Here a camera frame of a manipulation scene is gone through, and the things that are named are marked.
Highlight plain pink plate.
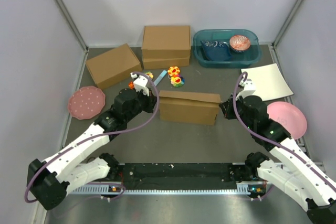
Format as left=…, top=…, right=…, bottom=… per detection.
left=267, top=101, right=307, bottom=140

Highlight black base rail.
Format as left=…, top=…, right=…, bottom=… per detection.
left=118, top=163, right=252, bottom=190

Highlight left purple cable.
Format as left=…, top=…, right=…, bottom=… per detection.
left=24, top=71, right=160, bottom=204

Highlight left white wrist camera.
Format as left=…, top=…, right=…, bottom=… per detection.
left=130, top=72, right=150, bottom=96

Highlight blue highlighter pen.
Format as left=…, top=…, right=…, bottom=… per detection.
left=154, top=70, right=167, bottom=86

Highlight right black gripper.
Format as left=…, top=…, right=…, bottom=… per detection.
left=219, top=93, right=254, bottom=130

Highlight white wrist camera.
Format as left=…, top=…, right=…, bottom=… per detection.
left=236, top=79, right=256, bottom=101
left=130, top=72, right=150, bottom=96

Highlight orange yellow flower plush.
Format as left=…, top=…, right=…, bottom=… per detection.
left=167, top=66, right=181, bottom=77

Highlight bottom stacked cardboard box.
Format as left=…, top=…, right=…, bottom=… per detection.
left=143, top=57, right=190, bottom=69

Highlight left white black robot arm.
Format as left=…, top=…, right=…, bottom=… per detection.
left=24, top=88, right=159, bottom=210

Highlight rainbow flower plush dark petals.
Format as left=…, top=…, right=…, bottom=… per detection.
left=145, top=71, right=154, bottom=79

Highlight white square plate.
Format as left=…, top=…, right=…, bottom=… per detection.
left=241, top=63, right=294, bottom=101

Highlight dark blue patterned bowl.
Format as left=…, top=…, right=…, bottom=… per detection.
left=201, top=40, right=232, bottom=61

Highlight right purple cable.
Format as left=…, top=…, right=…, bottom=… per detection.
left=233, top=71, right=336, bottom=201

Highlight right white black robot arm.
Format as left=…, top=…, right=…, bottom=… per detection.
left=219, top=95, right=335, bottom=223

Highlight small folded cardboard box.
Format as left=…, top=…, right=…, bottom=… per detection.
left=86, top=44, right=142, bottom=90

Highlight stacked cardboard box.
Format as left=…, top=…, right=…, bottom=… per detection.
left=143, top=57, right=190, bottom=69
left=141, top=25, right=191, bottom=59

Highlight red white patterned bowl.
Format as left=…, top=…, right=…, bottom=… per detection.
left=229, top=35, right=251, bottom=52

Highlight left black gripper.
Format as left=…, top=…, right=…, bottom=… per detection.
left=125, top=87, right=159, bottom=122

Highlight top stacked cardboard box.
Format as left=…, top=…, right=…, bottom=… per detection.
left=141, top=25, right=191, bottom=59

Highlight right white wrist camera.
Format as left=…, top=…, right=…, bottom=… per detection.
left=236, top=79, right=256, bottom=101

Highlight rainbow flower plush green petals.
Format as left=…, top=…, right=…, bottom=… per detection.
left=170, top=77, right=184, bottom=88

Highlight pink dotted plate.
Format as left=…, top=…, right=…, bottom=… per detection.
left=68, top=86, right=106, bottom=120

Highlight teal plastic bin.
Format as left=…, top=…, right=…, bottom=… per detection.
left=192, top=29, right=262, bottom=68

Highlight brown cardboard box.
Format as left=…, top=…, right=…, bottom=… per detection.
left=159, top=90, right=221, bottom=126

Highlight purple cable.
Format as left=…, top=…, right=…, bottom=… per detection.
left=233, top=71, right=336, bottom=201
left=24, top=71, right=160, bottom=204

